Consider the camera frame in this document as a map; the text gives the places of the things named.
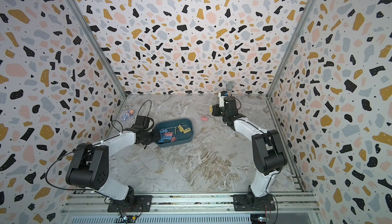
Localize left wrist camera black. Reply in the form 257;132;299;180
133;115;155;131

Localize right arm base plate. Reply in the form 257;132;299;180
233;192;276;211

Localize purple bunny plush toy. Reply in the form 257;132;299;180
121;110;134;121

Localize aluminium frame corner post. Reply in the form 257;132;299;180
265;0;326;98
51;0;128;98

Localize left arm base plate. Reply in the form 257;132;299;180
107;195;153;213

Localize yellow binder clip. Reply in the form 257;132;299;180
177;124;192;134

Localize aluminium frame corner post left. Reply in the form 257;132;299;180
51;0;128;98

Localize teal plastic storage box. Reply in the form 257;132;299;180
154;118;194;147

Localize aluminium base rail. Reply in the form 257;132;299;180
60;192;324;224

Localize aluminium frame corner post right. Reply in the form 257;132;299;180
265;0;326;98

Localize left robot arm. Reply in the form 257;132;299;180
55;113;159;211

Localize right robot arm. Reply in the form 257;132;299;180
210;91;287;210

